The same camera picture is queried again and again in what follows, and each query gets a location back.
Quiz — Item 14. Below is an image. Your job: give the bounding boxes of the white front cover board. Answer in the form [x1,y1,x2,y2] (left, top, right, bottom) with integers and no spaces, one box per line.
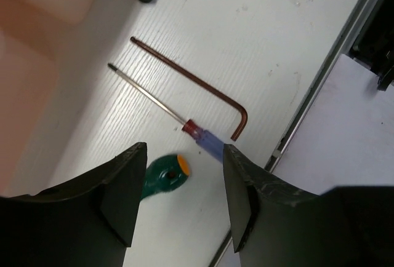
[268,55,393,195]

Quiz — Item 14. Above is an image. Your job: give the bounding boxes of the pink plastic toolbox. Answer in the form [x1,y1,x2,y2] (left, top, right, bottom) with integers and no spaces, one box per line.
[1,0,94,193]

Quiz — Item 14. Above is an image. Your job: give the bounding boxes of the green orange stubby screwdriver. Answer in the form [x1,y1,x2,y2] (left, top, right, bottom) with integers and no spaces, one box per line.
[140,154,190,201]

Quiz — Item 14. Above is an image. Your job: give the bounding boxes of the blue red handled screwdriver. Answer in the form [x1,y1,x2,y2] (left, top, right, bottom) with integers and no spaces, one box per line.
[107,63,224,163]

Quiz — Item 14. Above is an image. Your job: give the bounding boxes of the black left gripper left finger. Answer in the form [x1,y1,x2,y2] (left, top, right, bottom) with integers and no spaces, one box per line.
[1,142,147,266]

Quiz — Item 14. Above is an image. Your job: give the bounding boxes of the small brown hex key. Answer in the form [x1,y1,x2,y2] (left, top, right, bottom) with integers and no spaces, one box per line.
[130,36,248,141]

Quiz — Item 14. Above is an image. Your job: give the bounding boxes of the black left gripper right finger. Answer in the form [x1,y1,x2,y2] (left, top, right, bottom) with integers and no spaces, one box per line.
[223,145,393,266]

